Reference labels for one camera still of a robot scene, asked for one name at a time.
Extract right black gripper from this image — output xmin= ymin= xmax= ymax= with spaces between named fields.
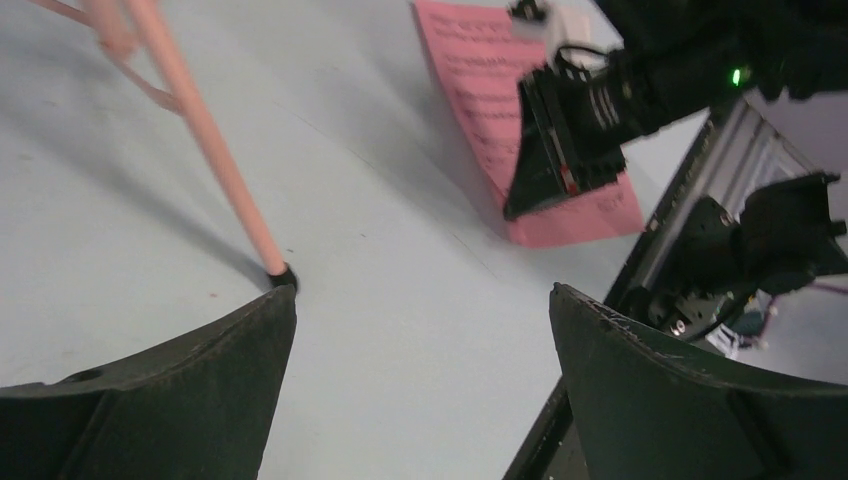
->
xmin=502 ymin=49 xmax=663 ymax=222

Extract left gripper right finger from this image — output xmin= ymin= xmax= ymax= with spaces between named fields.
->
xmin=549 ymin=284 xmax=847 ymax=479

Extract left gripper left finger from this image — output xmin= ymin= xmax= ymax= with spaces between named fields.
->
xmin=1 ymin=287 xmax=297 ymax=479

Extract pink paper sheet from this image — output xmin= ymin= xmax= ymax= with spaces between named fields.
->
xmin=414 ymin=1 xmax=643 ymax=248

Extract pink music stand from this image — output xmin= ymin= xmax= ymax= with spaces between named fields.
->
xmin=35 ymin=0 xmax=299 ymax=290

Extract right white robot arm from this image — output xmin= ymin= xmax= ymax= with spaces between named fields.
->
xmin=503 ymin=1 xmax=847 ymax=342

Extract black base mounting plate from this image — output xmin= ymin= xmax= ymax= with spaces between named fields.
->
xmin=502 ymin=119 xmax=723 ymax=480

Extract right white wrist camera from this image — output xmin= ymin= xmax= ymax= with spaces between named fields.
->
xmin=507 ymin=0 xmax=607 ymax=67

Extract aluminium front rail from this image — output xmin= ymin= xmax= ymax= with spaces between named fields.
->
xmin=619 ymin=99 xmax=818 ymax=290

